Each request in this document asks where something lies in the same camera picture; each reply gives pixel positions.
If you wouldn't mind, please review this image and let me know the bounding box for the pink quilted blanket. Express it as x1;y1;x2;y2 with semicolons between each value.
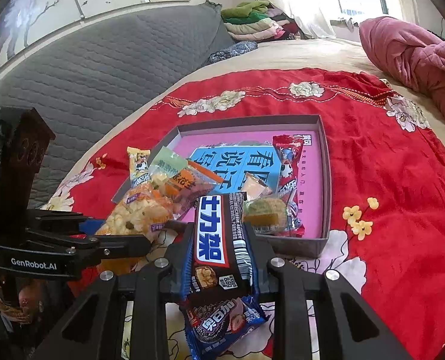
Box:
359;16;445;120

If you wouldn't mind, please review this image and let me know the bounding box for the blue cookie packet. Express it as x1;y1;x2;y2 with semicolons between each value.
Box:
179;296;268;359

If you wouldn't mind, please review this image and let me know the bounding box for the blue booklet in tray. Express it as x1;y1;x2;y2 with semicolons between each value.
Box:
190;145;281;194

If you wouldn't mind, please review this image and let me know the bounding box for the red floral cloth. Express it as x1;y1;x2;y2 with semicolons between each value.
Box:
47;68;445;359

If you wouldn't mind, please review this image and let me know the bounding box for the stack of folded blankets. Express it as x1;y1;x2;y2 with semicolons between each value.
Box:
221;0;306;43

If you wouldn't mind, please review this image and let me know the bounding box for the green clear snack packet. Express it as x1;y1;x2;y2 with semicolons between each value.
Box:
149;146;188;189

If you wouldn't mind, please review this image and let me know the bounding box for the red cow candy packet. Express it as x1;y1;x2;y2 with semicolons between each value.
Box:
272;135;305;238

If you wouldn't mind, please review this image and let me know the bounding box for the clear rice cracker packet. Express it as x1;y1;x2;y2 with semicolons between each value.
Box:
95;193;173;242

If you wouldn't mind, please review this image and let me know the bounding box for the yellow cow snack packet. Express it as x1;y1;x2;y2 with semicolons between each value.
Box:
126;146;151;188

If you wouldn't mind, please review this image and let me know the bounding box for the blue patterned cloth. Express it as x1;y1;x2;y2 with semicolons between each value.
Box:
208;41;258;64

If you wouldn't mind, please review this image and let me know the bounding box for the grey quilted headboard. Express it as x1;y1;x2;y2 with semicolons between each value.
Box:
0;2;233;208

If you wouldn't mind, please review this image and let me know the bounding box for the green cake clear packet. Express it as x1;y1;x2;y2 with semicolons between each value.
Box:
243;197;292;235

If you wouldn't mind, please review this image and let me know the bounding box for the black chocolate bar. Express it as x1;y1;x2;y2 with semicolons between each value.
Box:
187;192;253;306

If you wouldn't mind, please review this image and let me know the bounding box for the grey pink cardboard tray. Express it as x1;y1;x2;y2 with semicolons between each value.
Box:
151;115;332;258

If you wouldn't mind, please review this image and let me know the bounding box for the orange clear snack packet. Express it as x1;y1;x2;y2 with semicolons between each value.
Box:
158;160;223;219

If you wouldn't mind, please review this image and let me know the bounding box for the peach wrapped pastry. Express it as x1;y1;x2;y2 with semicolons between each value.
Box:
241;172;272;201

